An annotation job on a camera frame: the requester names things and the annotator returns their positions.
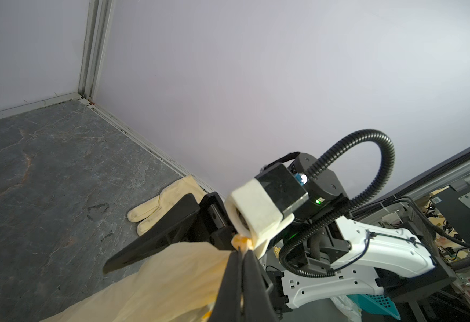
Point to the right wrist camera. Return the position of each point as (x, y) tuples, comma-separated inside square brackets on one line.
[(262, 208)]

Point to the beige plastic bag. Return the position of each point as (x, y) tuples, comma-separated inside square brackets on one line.
[(180, 283)]

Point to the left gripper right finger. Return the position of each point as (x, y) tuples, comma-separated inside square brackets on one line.
[(257, 305)]

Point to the teal plastic basket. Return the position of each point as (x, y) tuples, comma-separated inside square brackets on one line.
[(376, 305)]

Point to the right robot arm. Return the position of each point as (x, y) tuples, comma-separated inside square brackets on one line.
[(290, 240)]

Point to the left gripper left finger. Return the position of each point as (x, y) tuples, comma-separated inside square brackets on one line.
[(228, 303)]

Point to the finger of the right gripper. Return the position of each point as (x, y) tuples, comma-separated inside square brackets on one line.
[(172, 228)]

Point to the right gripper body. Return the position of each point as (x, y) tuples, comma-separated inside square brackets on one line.
[(212, 224)]

